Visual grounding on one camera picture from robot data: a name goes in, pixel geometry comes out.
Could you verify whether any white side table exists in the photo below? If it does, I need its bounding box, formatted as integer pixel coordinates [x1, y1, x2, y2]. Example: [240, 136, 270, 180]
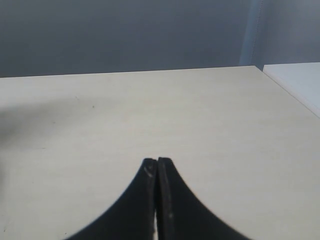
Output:
[263, 62, 320, 117]

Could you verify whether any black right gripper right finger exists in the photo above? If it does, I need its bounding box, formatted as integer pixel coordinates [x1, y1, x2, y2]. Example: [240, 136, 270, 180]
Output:
[157, 157, 248, 240]

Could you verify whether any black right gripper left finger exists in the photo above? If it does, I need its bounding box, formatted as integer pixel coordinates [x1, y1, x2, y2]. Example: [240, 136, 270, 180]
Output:
[68, 158, 157, 240]

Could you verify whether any grey curtain with bead cord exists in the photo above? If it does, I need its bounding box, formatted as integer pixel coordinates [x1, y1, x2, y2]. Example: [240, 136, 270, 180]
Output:
[239, 0, 264, 66]

